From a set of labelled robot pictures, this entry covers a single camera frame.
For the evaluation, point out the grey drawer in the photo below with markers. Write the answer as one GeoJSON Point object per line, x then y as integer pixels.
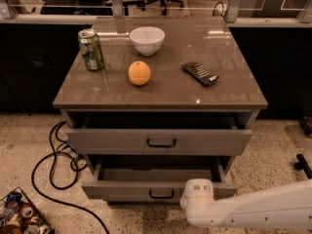
{"type": "Point", "coordinates": [230, 141]}
{"type": "Point", "coordinates": [153, 179]}

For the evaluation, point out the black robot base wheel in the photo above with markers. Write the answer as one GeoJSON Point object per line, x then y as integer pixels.
{"type": "Point", "coordinates": [302, 165]}

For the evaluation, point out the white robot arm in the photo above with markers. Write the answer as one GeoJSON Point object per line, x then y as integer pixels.
{"type": "Point", "coordinates": [286, 206]}

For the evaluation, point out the grey drawer cabinet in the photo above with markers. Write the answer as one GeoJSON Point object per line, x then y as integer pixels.
{"type": "Point", "coordinates": [171, 99]}

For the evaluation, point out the grey top drawer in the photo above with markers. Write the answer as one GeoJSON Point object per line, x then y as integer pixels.
{"type": "Point", "coordinates": [230, 141]}

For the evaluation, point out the orange fruit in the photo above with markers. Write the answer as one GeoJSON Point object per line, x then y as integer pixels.
{"type": "Point", "coordinates": [139, 73]}

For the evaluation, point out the dark snack bar packet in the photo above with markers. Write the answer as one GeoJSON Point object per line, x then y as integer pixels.
{"type": "Point", "coordinates": [200, 73]}

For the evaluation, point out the white ceramic bowl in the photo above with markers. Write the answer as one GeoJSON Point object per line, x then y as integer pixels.
{"type": "Point", "coordinates": [147, 40]}

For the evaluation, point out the green soda can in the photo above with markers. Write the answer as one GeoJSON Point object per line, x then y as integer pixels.
{"type": "Point", "coordinates": [90, 49]}

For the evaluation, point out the wire basket of cans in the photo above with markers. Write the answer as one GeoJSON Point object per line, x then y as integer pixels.
{"type": "Point", "coordinates": [19, 215]}

